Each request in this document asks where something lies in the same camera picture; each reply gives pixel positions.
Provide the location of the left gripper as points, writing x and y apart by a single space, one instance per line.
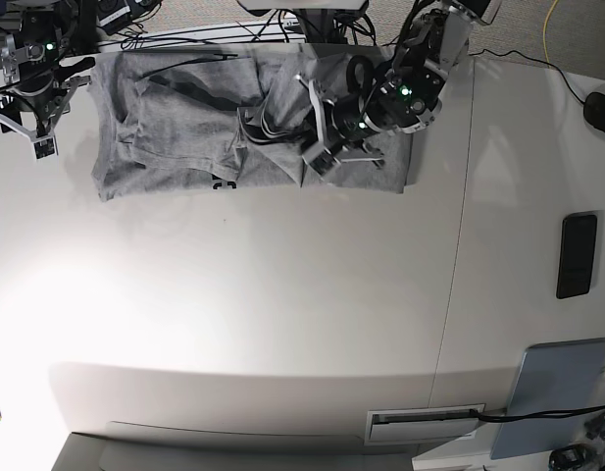
341 126

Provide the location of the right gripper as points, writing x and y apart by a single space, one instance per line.
47 104

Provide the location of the grey T-shirt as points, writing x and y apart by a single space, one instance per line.
213 120

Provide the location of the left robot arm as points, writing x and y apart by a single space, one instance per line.
399 95

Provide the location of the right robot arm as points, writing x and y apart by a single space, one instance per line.
44 64

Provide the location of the black white device box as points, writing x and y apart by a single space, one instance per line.
113 15

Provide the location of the white monitor base stand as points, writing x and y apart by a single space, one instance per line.
301 4

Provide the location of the black computer mouse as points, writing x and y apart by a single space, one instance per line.
594 110

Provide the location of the black smartphone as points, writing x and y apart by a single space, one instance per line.
577 249

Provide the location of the blue-grey tablet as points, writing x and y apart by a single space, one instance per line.
553 376

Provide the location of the black electronic gadget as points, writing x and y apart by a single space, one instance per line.
571 457

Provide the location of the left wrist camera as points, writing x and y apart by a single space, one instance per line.
320 161

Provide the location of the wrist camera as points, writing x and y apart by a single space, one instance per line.
320 161
45 147

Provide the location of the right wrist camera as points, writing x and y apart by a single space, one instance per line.
45 147

